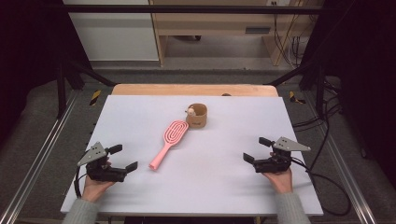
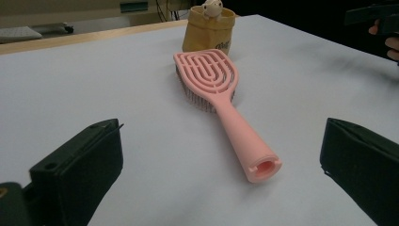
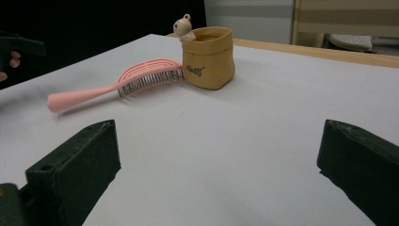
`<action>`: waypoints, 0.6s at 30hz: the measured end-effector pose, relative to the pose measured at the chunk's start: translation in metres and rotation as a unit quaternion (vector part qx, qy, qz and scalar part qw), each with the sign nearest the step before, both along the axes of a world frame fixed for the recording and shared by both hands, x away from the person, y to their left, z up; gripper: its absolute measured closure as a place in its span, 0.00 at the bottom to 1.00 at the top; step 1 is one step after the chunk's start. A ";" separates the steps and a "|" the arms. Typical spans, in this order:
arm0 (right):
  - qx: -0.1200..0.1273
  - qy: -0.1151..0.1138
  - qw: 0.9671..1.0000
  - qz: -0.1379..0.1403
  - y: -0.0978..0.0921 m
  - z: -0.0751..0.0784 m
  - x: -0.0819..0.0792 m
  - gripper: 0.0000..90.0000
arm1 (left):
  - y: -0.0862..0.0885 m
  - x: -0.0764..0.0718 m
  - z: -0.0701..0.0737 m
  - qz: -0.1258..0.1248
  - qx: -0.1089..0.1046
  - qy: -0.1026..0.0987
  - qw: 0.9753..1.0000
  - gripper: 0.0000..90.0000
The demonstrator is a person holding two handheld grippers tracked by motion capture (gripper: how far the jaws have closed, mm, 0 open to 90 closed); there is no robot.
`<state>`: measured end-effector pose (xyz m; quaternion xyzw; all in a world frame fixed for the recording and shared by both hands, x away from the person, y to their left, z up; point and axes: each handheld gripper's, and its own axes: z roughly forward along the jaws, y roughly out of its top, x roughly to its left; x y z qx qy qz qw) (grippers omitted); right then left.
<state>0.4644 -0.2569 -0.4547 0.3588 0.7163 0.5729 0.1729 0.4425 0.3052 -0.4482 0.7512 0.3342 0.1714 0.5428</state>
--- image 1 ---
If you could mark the black horizontal bar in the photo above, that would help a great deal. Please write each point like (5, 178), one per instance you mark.
(186, 9)

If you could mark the white table board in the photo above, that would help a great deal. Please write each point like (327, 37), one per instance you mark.
(218, 186)

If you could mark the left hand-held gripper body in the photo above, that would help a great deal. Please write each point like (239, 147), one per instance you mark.
(104, 174)

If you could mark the black metal stand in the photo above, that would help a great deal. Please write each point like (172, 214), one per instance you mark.
(61, 93)
(319, 90)

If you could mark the aluminium rail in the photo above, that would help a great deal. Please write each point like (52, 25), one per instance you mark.
(348, 183)
(40, 152)

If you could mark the pink hairbrush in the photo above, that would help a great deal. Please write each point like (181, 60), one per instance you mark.
(172, 135)

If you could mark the small beige figurine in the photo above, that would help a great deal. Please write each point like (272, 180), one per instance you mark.
(190, 111)

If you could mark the person's left hand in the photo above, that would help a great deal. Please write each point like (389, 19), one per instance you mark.
(93, 190)

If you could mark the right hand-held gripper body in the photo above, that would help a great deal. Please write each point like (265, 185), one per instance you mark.
(275, 165)

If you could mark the white cabinet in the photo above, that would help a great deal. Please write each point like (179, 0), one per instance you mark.
(115, 34)

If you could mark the wooden table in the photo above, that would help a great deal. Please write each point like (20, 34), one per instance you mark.
(155, 89)

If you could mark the black curtain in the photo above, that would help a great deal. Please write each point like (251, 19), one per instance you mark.
(28, 46)
(367, 62)

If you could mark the person's right hand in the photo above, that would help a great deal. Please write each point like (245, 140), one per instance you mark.
(283, 182)

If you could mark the wooden desk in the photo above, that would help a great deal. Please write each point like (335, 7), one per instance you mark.
(218, 23)

